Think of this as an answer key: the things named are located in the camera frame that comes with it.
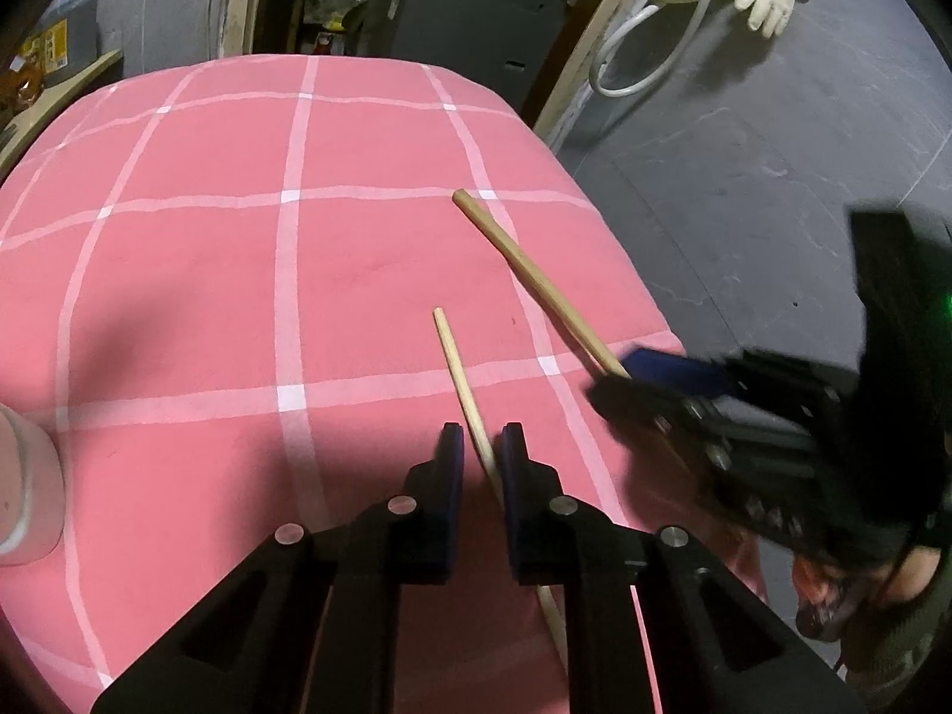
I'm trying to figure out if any white hose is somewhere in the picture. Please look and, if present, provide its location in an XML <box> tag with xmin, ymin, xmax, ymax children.
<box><xmin>590</xmin><ymin>0</ymin><xmax>761</xmax><ymax>99</ymax></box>

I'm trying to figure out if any grey metal cabinet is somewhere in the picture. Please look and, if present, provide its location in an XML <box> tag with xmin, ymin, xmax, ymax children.
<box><xmin>355</xmin><ymin>0</ymin><xmax>590</xmax><ymax>118</ymax></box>

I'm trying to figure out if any person's right forearm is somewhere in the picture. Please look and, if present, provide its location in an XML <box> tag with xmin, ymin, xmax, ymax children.
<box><xmin>844</xmin><ymin>558</ymin><xmax>952</xmax><ymax>714</ymax></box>

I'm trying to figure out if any plain wooden chopstick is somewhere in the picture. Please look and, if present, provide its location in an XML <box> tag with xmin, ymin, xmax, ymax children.
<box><xmin>433</xmin><ymin>307</ymin><xmax>574</xmax><ymax>674</ymax></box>

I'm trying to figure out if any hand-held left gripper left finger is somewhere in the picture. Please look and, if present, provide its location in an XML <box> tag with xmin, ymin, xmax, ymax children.
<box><xmin>89</xmin><ymin>422</ymin><xmax>466</xmax><ymax>714</ymax></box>

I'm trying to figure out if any thick wooden stick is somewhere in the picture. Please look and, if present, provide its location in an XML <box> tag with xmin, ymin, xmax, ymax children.
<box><xmin>452</xmin><ymin>188</ymin><xmax>635</xmax><ymax>382</ymax></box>

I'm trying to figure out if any person's right hand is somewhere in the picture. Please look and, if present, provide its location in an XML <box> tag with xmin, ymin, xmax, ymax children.
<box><xmin>792</xmin><ymin>535</ymin><xmax>949</xmax><ymax>642</ymax></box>

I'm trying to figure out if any white bottle red label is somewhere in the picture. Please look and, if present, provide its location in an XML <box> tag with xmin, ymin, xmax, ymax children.
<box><xmin>315</xmin><ymin>15</ymin><xmax>352</xmax><ymax>55</ymax></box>

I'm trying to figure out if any translucent white cup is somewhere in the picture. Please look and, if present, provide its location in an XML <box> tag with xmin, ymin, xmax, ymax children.
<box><xmin>0</xmin><ymin>402</ymin><xmax>65</xmax><ymax>568</ymax></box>

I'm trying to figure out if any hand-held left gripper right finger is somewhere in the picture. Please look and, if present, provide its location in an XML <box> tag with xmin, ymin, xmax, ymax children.
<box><xmin>500</xmin><ymin>422</ymin><xmax>868</xmax><ymax>714</ymax></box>

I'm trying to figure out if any clear oil jug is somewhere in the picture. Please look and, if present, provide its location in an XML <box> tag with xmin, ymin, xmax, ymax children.
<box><xmin>22</xmin><ymin>1</ymin><xmax>102</xmax><ymax>84</ymax></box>

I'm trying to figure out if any orange brown packet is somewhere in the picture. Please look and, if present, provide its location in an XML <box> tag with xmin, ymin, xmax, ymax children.
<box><xmin>0</xmin><ymin>59</ymin><xmax>44</xmax><ymax>114</ymax></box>

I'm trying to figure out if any pink checkered tablecloth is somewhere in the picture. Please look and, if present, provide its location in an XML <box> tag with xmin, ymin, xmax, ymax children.
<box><xmin>0</xmin><ymin>54</ymin><xmax>769</xmax><ymax>714</ymax></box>

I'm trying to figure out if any wooden door frame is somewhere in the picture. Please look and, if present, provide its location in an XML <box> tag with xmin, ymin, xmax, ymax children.
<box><xmin>212</xmin><ymin>0</ymin><xmax>665</xmax><ymax>154</ymax></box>

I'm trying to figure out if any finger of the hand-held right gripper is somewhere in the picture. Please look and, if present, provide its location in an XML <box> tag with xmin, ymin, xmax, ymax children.
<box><xmin>584</xmin><ymin>375</ymin><xmax>821</xmax><ymax>464</ymax></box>
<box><xmin>621</xmin><ymin>344</ymin><xmax>856</xmax><ymax>418</ymax></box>

